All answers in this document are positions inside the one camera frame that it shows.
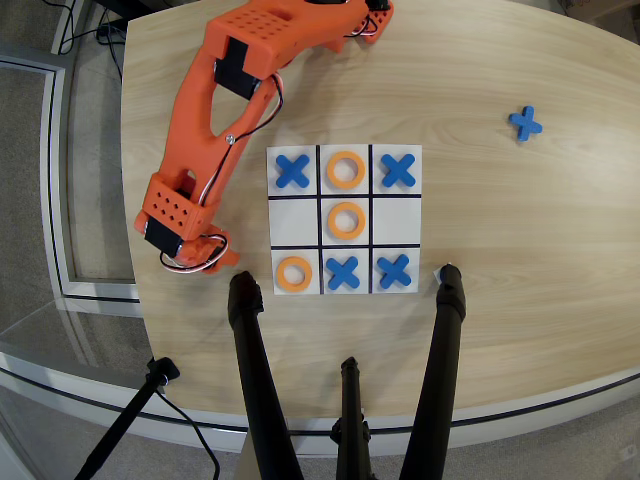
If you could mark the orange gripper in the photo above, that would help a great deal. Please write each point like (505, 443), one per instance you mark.
(226, 258)

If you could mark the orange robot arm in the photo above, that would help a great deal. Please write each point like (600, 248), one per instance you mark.
(190, 125)

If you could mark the white tic-tac-toe board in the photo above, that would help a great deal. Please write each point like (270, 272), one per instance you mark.
(292, 222)

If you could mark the blue foam cross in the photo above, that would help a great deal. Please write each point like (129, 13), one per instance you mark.
(343, 273)
(525, 124)
(293, 171)
(394, 271)
(398, 170)

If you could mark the black pole with clamp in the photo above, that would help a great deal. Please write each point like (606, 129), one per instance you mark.
(125, 422)

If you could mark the thin black tripod leg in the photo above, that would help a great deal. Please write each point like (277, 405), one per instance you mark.
(351, 415)

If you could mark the small white sticker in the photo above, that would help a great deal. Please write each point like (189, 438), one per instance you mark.
(436, 275)

